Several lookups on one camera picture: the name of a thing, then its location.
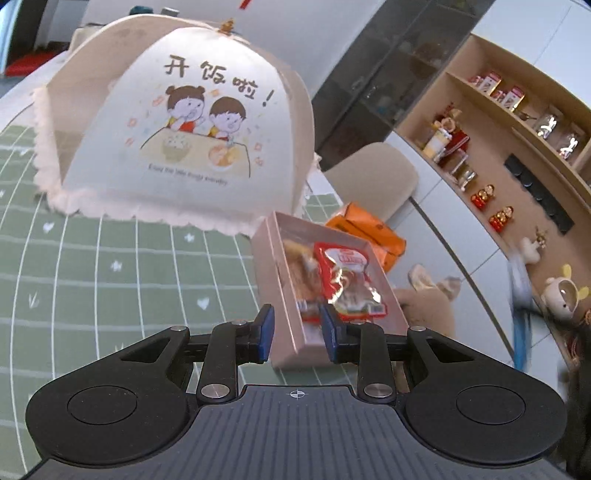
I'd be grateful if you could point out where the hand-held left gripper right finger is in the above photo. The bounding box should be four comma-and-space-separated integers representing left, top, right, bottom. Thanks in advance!
320, 305, 476, 406

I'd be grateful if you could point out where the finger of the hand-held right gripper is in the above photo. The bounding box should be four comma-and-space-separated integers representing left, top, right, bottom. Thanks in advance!
505, 256, 537, 371

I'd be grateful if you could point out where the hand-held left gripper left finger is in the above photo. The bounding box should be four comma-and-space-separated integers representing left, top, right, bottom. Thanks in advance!
117, 304, 276, 407

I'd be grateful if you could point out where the pink cardboard box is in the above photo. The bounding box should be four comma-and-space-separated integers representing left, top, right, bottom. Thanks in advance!
252, 211, 409, 372

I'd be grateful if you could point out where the red snack packet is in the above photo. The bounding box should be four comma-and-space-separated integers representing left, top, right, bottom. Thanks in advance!
314, 241, 387, 318

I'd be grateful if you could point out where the brown snack packet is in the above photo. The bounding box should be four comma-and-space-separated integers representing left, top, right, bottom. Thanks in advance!
283, 237, 331, 324

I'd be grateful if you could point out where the white bunny mug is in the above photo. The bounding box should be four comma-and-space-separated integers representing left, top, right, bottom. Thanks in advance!
541, 264, 591, 326

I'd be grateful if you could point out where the white deer figurine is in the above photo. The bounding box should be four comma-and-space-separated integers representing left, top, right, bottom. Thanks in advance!
519, 226, 548, 265

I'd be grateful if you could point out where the tan plush toy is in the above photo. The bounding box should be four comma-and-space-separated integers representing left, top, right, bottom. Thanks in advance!
394, 264, 462, 340

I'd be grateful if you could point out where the orange cardboard box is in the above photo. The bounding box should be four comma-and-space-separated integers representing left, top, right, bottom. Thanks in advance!
324, 202, 407, 273

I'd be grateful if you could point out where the red gold figurine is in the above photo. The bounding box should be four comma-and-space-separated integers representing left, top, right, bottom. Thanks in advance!
488, 206, 515, 233
471, 185, 496, 209

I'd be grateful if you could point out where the black square panel strip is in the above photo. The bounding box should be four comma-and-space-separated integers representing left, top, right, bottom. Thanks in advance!
504, 154, 575, 234

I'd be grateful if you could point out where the green grid tablecloth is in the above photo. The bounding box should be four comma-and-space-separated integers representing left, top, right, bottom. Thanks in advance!
0, 108, 352, 480

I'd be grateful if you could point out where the beige chair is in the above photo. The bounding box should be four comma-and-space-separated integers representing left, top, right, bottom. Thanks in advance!
323, 142, 420, 227

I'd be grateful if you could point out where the small spice jar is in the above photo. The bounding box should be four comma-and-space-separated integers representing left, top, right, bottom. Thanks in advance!
450, 159, 477, 188

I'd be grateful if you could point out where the clear glass jar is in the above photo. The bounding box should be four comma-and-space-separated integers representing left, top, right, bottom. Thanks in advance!
558, 126, 583, 160
536, 107, 561, 139

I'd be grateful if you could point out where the white printed food cover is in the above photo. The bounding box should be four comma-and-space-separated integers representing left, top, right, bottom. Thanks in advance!
31, 18, 317, 237

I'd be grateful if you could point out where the red doll decoration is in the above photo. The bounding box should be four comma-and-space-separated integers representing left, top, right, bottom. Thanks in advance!
438, 104, 472, 162

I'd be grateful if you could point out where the yellow white cup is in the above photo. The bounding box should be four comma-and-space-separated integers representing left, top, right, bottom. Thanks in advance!
422, 122, 451, 162

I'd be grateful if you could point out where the red white small box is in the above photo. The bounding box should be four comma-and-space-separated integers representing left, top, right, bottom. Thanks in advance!
472, 70, 503, 95
494, 85, 526, 112

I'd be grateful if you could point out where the dark glass cabinet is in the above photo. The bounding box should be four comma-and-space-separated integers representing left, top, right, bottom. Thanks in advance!
311, 0, 481, 169

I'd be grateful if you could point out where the red floor mat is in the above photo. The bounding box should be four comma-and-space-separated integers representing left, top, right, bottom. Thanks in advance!
4, 54, 49, 78

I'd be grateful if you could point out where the wooden wall shelf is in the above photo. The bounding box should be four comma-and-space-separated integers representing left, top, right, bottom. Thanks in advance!
396, 32, 591, 370

